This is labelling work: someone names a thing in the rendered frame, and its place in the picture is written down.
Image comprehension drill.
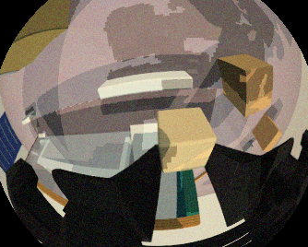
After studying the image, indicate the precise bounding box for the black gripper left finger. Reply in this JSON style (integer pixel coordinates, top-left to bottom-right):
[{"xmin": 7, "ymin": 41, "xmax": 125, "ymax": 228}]
[{"xmin": 53, "ymin": 145, "xmax": 161, "ymax": 242}]

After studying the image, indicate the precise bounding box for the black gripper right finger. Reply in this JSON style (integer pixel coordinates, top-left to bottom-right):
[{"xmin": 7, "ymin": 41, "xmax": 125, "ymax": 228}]
[{"xmin": 204, "ymin": 137, "xmax": 293, "ymax": 227}]

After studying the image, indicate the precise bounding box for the tan thin stick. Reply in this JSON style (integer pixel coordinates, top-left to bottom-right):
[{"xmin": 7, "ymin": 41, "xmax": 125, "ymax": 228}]
[{"xmin": 195, "ymin": 171, "xmax": 207, "ymax": 181}]

